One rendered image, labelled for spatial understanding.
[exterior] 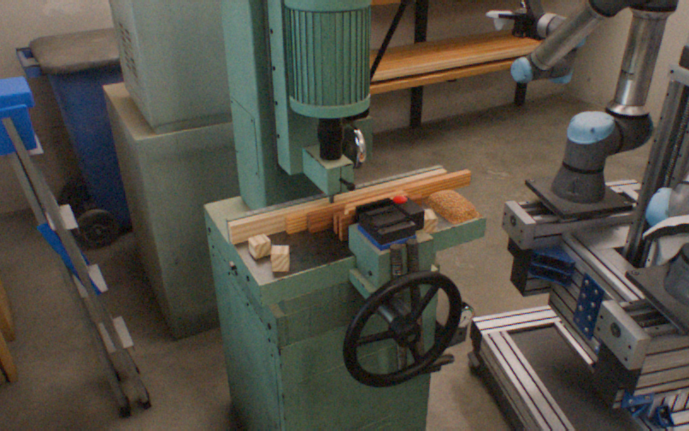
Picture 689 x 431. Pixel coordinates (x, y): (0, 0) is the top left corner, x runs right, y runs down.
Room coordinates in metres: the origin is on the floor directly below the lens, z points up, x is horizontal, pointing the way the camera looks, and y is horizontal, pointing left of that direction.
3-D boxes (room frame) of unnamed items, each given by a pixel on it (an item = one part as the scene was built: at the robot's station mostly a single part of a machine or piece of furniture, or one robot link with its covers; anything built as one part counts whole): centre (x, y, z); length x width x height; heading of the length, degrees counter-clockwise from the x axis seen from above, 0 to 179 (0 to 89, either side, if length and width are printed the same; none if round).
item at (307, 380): (1.37, 0.11, 0.36); 0.58 x 0.45 x 0.71; 28
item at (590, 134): (1.57, -0.68, 0.98); 0.13 x 0.12 x 0.14; 118
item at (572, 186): (1.57, -0.67, 0.87); 0.15 x 0.15 x 0.10
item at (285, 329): (1.37, 0.10, 0.76); 0.57 x 0.45 x 0.09; 28
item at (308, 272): (1.19, -0.05, 0.87); 0.61 x 0.30 x 0.06; 118
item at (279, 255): (1.06, 0.15, 0.92); 0.04 x 0.03 x 0.05; 90
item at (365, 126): (1.50, 0.00, 1.02); 0.09 x 0.07 x 0.12; 118
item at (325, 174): (1.28, 0.05, 1.03); 0.14 x 0.07 x 0.09; 28
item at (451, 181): (1.33, -0.08, 0.92); 0.54 x 0.02 x 0.04; 118
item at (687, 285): (1.08, -0.79, 0.87); 0.15 x 0.15 x 0.10
